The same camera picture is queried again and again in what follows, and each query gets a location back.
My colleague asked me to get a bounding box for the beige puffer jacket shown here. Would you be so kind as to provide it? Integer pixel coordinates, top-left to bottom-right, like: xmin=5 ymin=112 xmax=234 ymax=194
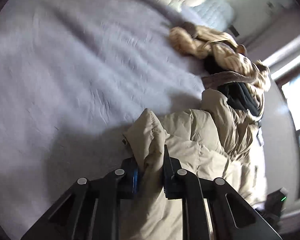
xmin=120 ymin=89 xmax=267 ymax=239

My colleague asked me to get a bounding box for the black folded fleece garment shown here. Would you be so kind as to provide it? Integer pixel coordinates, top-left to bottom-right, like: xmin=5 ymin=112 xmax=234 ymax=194
xmin=203 ymin=55 xmax=261 ymax=116

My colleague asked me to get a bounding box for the lavender embossed bed blanket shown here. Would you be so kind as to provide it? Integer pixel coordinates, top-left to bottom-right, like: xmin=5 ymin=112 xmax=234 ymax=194
xmin=0 ymin=0 xmax=203 ymax=239

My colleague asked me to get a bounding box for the beige striped plush robe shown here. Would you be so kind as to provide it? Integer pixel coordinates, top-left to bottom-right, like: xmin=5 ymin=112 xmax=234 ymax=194
xmin=168 ymin=21 xmax=272 ymax=119

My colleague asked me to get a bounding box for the grey quilted headboard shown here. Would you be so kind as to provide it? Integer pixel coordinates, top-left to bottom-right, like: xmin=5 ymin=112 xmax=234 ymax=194
xmin=182 ymin=0 xmax=236 ymax=31

